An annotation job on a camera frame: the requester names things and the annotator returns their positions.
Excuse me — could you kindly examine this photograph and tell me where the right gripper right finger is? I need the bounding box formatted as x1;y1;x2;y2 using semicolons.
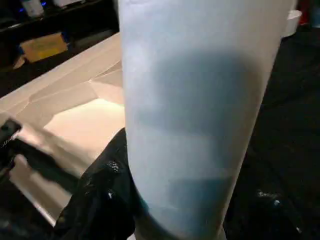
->
225;150;320;240

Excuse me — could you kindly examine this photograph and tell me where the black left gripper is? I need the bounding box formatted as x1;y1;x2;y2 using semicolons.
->
0;119;23;151

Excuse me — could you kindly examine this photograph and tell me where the white round container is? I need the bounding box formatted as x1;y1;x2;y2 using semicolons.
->
282;10;304;39

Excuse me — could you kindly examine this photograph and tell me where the white plastic table top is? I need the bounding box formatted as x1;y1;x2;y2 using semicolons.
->
0;32;132;227

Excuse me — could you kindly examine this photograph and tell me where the black plastic mat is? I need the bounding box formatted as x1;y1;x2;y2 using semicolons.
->
0;25;320;240

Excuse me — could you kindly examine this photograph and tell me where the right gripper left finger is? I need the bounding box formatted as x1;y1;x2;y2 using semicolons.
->
52;128;146;240

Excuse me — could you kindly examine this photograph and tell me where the yellow cardboard box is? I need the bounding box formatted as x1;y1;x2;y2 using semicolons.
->
19;32;69;64

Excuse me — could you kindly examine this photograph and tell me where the white plastic table leg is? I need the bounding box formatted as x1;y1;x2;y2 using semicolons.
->
116;0;296;240

